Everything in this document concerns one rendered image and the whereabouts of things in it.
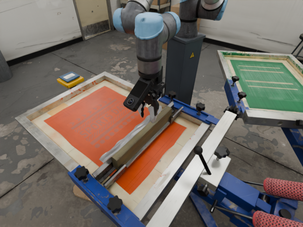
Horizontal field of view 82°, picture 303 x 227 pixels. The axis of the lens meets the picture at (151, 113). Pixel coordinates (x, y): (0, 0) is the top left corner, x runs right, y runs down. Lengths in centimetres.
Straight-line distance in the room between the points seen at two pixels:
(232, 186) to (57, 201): 154
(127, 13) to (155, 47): 19
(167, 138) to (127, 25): 50
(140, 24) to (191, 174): 48
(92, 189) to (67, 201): 118
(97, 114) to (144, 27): 61
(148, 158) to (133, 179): 11
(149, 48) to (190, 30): 72
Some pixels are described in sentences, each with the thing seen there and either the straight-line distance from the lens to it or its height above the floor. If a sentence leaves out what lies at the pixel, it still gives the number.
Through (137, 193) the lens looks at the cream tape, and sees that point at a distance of 69.
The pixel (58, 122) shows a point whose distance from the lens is 101.
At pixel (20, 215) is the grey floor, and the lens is 198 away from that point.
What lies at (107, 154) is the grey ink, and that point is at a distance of 78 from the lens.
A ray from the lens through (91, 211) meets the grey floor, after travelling 175.
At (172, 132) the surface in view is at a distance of 85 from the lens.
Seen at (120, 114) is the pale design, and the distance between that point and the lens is 95.
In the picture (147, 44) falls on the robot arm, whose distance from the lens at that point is 50.
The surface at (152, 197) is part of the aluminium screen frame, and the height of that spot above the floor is 99.
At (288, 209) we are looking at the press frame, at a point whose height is 104.
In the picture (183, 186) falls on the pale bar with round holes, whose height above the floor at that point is 104.
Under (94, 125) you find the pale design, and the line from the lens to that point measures 92.
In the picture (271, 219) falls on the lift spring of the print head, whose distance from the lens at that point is 61.
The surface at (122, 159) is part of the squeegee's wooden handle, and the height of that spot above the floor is 104.
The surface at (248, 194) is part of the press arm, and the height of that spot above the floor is 104.
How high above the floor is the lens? 159
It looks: 43 degrees down
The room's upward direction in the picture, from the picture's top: straight up
